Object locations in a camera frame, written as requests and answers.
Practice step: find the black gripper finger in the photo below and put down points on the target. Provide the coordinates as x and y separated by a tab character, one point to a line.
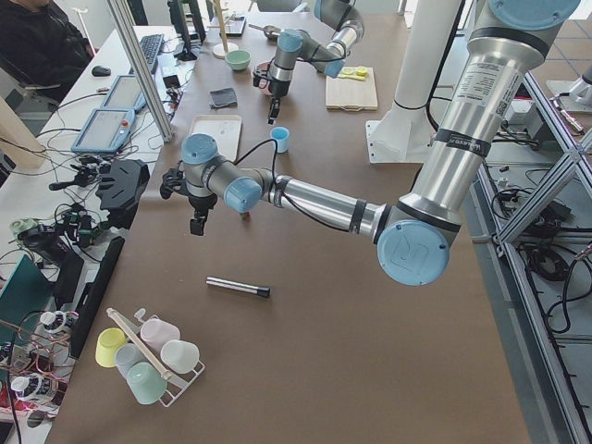
273	112
197	226

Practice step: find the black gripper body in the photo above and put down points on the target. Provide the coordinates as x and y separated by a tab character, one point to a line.
277	89
202	202

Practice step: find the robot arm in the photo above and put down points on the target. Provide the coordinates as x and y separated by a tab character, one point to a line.
414	235
298	45

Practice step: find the pink bowl of ice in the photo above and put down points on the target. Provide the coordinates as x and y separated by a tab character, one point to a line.
262	79

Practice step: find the light blue cup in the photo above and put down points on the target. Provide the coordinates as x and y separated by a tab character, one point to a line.
281	136

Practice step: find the metal ice scoop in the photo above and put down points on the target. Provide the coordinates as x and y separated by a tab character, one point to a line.
270	32

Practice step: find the wooden cup stand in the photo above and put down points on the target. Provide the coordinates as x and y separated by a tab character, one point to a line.
220	50

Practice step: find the pink plastic cup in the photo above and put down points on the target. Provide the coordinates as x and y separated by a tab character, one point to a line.
155	333

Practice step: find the white plastic cup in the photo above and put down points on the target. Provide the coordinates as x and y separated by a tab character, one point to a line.
180	356

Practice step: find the yellow plastic cup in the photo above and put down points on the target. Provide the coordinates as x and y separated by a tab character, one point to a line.
108	342

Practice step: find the white cup rack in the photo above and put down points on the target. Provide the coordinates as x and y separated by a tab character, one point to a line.
135	351

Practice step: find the mint green plastic cup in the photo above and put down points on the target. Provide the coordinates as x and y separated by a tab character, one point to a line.
145	383

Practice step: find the mint green bowl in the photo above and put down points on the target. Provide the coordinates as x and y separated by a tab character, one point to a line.
238	60

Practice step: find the grey folded cloth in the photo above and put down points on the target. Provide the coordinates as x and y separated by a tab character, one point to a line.
221	98

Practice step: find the cream rabbit tray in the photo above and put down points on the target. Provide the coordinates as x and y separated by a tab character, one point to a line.
225	129

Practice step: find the wooden cutting board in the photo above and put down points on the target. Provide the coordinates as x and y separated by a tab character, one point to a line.
351	94

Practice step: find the lemon slice lower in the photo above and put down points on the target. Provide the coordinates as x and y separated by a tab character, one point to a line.
360	72

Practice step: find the steel muddler black tip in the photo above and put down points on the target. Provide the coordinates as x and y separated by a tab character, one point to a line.
260	291

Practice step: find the blue teach pendant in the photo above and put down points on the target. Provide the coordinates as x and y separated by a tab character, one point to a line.
125	92
105	131

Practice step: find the black keyboard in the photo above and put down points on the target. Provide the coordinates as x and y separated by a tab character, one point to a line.
151	47

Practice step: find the seated person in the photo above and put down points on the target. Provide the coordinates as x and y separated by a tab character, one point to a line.
38	40

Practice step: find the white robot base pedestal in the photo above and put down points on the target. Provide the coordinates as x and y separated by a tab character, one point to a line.
403	134

